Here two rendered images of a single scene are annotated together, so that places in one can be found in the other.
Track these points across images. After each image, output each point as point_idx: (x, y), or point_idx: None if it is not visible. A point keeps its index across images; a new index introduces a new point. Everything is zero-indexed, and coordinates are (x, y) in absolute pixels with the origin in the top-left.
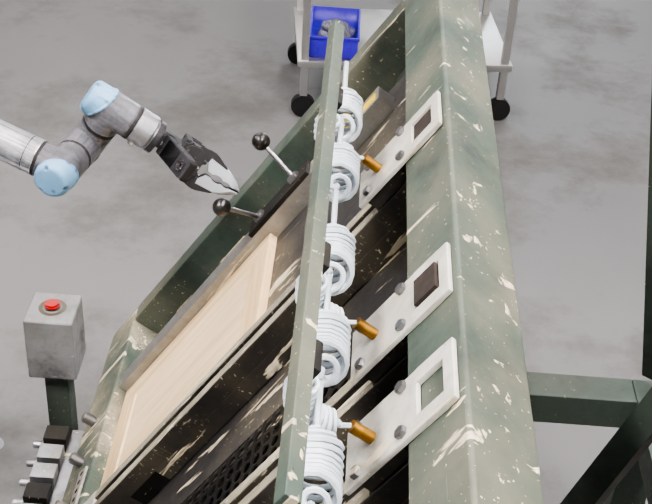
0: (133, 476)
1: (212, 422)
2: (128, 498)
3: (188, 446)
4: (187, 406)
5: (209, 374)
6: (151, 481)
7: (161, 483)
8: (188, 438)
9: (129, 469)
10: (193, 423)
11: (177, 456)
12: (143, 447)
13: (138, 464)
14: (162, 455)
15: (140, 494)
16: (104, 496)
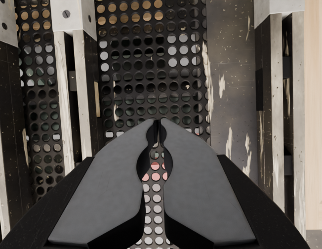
0: (268, 91)
1: (261, 188)
2: (262, 64)
3: (261, 153)
4: (281, 193)
5: (298, 225)
6: (261, 98)
7: (257, 102)
8: (263, 162)
9: (276, 91)
10: (267, 182)
11: (261, 138)
12: (293, 109)
13: (270, 107)
14: (266, 132)
15: (260, 77)
16: (273, 42)
